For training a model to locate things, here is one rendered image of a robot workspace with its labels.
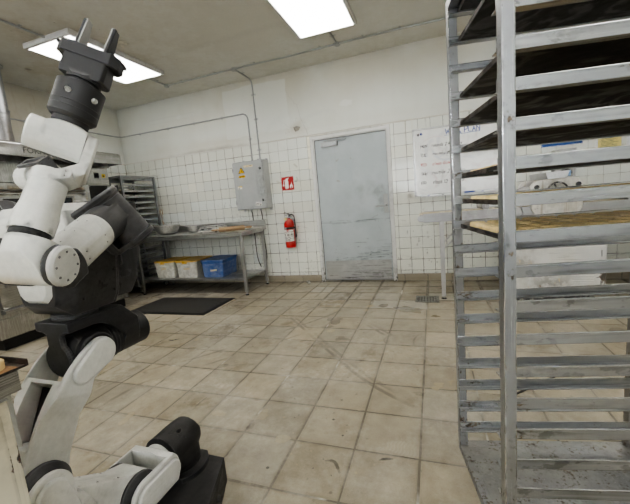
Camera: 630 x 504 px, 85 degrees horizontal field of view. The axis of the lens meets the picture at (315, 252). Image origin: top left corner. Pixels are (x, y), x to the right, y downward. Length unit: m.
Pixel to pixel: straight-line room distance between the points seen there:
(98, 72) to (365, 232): 4.27
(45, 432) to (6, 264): 0.54
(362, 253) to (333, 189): 1.00
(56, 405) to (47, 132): 0.68
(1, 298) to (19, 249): 3.72
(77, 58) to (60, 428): 0.91
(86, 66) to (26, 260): 0.40
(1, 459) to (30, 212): 0.51
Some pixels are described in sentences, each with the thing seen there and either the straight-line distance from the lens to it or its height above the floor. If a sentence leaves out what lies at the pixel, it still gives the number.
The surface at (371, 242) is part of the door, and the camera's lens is 4.87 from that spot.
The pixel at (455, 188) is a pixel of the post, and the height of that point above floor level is 1.18.
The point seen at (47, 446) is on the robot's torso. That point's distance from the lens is 1.22.
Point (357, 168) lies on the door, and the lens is 4.87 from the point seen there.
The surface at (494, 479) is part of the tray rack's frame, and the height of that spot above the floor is 0.15.
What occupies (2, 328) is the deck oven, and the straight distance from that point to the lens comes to 4.57.
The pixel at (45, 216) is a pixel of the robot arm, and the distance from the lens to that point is 0.80.
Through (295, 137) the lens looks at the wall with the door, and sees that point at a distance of 5.14.
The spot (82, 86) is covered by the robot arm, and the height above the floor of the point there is 1.45.
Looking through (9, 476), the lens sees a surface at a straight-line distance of 1.04.
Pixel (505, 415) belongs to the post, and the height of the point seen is 0.59.
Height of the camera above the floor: 1.18
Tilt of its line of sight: 8 degrees down
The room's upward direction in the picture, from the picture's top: 5 degrees counter-clockwise
